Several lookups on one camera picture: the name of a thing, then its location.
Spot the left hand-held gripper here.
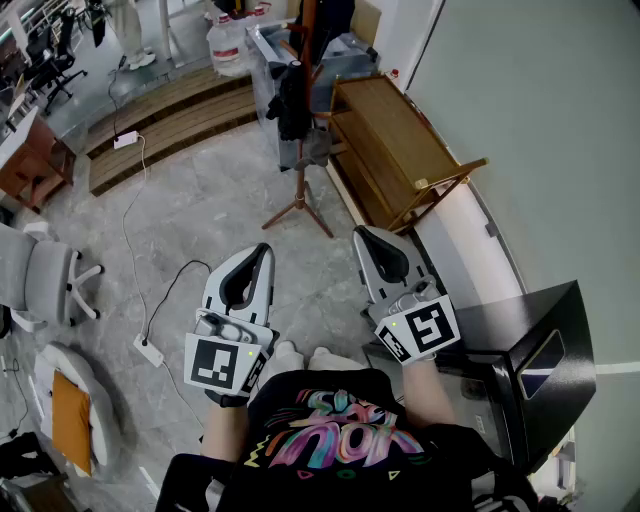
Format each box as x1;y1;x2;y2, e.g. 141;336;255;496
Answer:
183;243;280;400

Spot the black bag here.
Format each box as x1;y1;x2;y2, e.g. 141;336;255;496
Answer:
0;431;62;482

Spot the brown wooden coat rack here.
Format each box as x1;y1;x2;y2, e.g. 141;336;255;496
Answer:
260;0;336;239

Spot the person's leg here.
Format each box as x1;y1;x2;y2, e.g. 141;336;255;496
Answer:
306;346;370;372
271;340;306;374

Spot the black power cable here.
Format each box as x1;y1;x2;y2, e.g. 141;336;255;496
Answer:
143;259;214;347
106;58;127;142

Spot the person's left forearm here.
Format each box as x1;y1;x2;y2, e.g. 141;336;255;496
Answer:
199;398;252;464

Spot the white table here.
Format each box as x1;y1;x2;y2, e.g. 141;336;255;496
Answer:
157;0;187;70

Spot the person's right leg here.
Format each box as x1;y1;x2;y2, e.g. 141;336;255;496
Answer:
306;346;370;372

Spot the person's left leg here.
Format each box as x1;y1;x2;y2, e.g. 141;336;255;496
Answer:
271;340;306;374

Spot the grey office chair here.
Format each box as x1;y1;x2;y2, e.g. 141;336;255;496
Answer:
0;221;105;335

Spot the clear water jug red label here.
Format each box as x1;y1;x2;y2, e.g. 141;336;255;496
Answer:
205;13;251;78
244;1;275;27

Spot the person's right forearm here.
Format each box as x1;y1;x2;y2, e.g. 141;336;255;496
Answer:
399;355;459;432

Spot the black office chair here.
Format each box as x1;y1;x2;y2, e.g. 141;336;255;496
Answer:
23;6;89;117

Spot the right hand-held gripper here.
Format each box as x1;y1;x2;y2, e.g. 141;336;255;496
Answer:
352;225;462;367

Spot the white power cable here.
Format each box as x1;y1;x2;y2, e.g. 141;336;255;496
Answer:
121;133;152;346

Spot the wooden slatted floor platform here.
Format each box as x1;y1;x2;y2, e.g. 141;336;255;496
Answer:
84;66;262;197

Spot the white power strip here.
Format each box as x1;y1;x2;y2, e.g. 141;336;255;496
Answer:
132;333;166;369

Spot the black t-shirt colourful print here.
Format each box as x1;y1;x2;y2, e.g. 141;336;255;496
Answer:
154;367;540;512

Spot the black metal cabinet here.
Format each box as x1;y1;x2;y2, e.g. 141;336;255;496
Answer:
362;279;599;477

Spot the grey fabric hat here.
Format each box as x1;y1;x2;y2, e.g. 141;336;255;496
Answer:
293;127;334;169

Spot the wooden slatted bench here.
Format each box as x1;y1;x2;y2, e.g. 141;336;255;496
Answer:
327;73;490;236

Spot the brown wooden desk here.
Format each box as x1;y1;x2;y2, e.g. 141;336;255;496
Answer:
0;106;77;215

